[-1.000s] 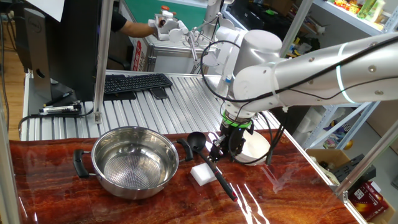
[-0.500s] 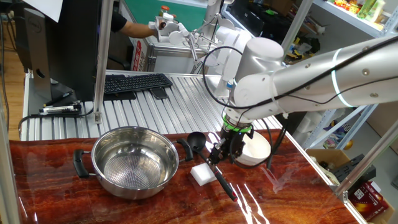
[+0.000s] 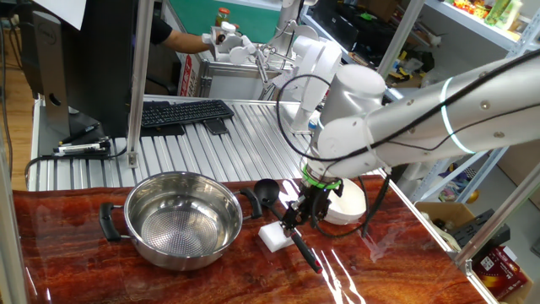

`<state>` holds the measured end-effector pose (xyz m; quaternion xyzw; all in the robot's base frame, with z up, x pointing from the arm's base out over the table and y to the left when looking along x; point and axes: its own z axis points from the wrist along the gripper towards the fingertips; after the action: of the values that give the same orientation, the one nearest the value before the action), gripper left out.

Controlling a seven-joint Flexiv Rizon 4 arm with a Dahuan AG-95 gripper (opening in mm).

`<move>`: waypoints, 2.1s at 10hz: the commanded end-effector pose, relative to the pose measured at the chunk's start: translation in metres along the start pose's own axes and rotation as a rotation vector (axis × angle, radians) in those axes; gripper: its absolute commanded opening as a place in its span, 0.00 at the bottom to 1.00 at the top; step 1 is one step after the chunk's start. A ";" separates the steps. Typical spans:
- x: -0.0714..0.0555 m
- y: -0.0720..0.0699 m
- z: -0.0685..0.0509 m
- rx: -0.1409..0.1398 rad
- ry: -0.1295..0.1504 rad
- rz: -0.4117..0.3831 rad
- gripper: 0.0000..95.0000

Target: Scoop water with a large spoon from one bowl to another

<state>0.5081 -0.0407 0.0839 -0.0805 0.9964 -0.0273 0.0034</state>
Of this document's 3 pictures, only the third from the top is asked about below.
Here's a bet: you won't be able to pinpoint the aluminium frame rail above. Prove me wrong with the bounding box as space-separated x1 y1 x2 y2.
379 175 501 304

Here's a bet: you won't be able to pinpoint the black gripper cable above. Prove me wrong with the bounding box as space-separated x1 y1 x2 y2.
310 175 392 240

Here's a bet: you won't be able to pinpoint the pale green bottle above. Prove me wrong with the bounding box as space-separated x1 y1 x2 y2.
497 0 524 31

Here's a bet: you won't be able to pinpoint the person bare forearm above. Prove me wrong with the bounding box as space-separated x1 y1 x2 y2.
162 29 214 55

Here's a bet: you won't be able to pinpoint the black equipment case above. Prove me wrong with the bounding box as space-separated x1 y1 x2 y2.
310 0 400 58

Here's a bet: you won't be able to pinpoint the black ladle red tip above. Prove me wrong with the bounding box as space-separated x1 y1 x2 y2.
253 178 324 274

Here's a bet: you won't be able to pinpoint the white haptic teleoperation device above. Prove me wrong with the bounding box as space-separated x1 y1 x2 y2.
201 20 343 135

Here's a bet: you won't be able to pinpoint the colourful cloth bag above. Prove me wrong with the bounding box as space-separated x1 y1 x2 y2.
437 162 480 204

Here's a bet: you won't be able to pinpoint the white marker pen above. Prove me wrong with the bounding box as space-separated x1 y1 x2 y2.
52 142 111 155

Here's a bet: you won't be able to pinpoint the black table cable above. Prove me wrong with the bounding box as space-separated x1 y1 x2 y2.
24 145 128 190

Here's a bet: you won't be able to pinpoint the person black t-shirt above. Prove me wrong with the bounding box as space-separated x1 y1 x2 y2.
149 14 174 46

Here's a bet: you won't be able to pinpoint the white ceramic bowl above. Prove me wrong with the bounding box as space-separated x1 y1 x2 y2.
322 176 367 225

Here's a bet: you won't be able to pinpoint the stainless steel pot black handles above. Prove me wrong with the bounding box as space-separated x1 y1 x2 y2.
99 171 263 272

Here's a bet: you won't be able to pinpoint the red brown woodgrain mat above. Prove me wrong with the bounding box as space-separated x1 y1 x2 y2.
12 175 490 304

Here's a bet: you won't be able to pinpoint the green plastic bottle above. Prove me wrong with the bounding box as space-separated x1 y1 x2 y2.
483 0 512 27

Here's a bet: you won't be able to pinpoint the silver aluminium case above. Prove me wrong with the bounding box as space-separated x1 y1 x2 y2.
175 50 296 101

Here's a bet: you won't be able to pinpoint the red printed box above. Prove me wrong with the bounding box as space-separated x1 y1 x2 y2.
472 247 529 301

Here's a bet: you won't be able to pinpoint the white metal shelf rack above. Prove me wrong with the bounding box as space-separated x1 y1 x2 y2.
408 0 540 204

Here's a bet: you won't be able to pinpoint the glass jar orange lid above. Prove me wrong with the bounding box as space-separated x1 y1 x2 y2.
214 7 231 27

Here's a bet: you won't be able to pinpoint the white foam packaging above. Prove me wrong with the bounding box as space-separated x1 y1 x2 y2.
396 162 435 199

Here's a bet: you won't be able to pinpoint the green wrist adapter ring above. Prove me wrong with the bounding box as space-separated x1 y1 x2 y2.
300 164 343 190

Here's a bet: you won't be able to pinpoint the grey metal column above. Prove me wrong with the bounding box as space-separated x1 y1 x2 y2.
269 0 303 46

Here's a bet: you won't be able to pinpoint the black smartphone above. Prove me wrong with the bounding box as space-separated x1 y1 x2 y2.
202 117 230 136

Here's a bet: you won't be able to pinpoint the white sponge block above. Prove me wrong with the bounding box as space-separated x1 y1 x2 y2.
257 220 296 253

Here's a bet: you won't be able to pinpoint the silver monitor stand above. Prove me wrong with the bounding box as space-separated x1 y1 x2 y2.
32 10 72 137

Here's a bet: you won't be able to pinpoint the aluminium frame post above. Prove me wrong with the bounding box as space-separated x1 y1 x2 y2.
126 0 155 169
376 0 427 79
0 134 27 304
453 162 540 275

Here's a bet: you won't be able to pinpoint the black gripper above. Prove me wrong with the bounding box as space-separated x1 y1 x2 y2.
281 183 343 237

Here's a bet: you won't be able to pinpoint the colourful toy fruits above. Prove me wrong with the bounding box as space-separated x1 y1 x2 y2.
453 0 487 19

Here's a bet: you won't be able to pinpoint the white paper sheet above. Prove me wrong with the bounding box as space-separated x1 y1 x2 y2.
31 0 88 31

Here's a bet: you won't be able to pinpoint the tan cardboard box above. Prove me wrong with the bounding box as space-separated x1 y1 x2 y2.
501 274 540 304

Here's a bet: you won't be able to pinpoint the open cardboard box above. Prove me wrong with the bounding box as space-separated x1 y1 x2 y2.
415 201 478 254

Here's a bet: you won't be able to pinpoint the black computer monitor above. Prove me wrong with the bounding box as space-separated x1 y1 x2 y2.
16 0 140 139

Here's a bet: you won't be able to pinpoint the black pen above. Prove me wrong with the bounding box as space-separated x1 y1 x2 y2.
58 122 102 147

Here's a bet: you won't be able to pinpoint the black plastic part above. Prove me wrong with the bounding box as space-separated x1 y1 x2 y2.
446 209 511 250

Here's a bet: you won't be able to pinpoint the black flat pad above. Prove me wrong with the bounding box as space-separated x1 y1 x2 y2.
140 124 186 138

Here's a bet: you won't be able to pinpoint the green partition board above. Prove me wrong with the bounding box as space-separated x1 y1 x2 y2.
168 0 283 43

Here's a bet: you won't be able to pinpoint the black computer keyboard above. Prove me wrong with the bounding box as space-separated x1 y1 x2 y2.
141 99 235 128

